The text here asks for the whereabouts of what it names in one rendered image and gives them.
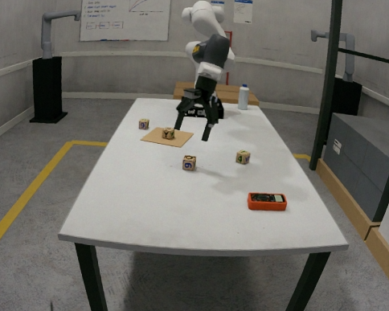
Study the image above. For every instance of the tan square mat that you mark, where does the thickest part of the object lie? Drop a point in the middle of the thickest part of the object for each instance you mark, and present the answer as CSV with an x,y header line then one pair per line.
x,y
179,139

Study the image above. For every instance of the wooden letter block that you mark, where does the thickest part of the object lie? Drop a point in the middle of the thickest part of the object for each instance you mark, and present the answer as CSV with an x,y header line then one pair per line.
x,y
189,162
143,124
243,157

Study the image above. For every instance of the white bottle with blue cap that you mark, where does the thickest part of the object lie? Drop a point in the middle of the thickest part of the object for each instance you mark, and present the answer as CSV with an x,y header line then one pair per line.
x,y
243,98

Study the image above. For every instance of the orange digital multimeter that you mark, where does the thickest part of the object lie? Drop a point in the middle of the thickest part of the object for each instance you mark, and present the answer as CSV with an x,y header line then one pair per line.
x,y
267,202

